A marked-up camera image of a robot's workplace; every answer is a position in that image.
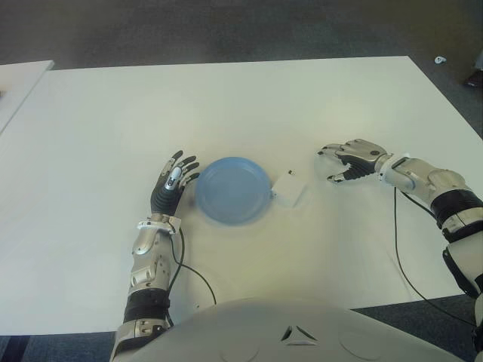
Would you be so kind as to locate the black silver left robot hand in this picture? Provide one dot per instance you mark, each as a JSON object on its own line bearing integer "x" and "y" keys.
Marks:
{"x": 166, "y": 192}

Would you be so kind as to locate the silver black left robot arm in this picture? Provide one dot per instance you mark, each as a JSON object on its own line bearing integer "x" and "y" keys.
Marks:
{"x": 147, "y": 256}

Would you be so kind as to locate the black shoe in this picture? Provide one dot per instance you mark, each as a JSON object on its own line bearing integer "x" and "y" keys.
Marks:
{"x": 473, "y": 80}

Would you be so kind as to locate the white charger block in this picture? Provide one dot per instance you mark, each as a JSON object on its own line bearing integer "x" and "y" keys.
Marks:
{"x": 288, "y": 188}

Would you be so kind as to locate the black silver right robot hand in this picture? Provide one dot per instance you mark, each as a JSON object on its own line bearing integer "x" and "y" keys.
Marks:
{"x": 362, "y": 154}

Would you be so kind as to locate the grey robot torso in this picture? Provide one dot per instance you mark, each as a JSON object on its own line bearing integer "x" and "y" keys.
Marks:
{"x": 283, "y": 332}

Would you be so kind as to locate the blue round plate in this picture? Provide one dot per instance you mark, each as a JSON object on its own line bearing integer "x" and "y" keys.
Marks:
{"x": 233, "y": 190}

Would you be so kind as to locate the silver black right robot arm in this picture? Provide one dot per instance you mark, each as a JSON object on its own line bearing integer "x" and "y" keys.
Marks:
{"x": 434, "y": 181}

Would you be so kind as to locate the white side table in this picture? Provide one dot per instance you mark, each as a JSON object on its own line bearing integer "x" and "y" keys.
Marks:
{"x": 19, "y": 83}

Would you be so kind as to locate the small white floor object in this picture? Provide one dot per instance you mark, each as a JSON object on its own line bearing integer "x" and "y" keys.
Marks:
{"x": 439, "y": 59}

